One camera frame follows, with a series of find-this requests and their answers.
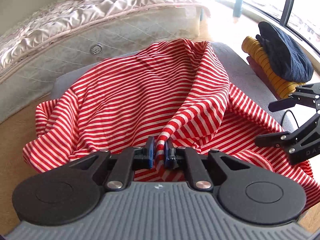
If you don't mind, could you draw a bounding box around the red white striped shirt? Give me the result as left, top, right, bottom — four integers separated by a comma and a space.
23, 38, 319, 208

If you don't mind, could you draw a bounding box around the dark navy folded garment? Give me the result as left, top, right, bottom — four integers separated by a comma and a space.
256, 21, 313, 82

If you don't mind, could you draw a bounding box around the maroon folded garment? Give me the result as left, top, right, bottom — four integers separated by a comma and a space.
247, 56, 280, 100

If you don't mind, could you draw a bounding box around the yellow striped folded garment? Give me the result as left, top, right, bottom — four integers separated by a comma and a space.
241, 36, 305, 99

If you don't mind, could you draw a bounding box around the white quilted mattress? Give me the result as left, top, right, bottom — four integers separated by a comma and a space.
1, 6, 202, 121

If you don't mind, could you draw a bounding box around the pink satin bed sheet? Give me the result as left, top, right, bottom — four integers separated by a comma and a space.
1, 0, 209, 74

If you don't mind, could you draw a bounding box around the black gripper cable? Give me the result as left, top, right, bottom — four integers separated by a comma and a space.
281, 109, 301, 129

